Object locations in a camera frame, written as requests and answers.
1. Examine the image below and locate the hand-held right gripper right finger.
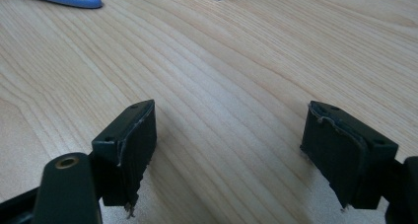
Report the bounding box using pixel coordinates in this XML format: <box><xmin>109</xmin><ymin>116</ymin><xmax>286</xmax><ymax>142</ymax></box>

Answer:
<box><xmin>299</xmin><ymin>100</ymin><xmax>400</xmax><ymax>213</ymax></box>

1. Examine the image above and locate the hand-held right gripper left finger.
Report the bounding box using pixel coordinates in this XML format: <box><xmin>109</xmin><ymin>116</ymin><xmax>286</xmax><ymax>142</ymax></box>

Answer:
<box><xmin>91</xmin><ymin>99</ymin><xmax>158</xmax><ymax>219</ymax></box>

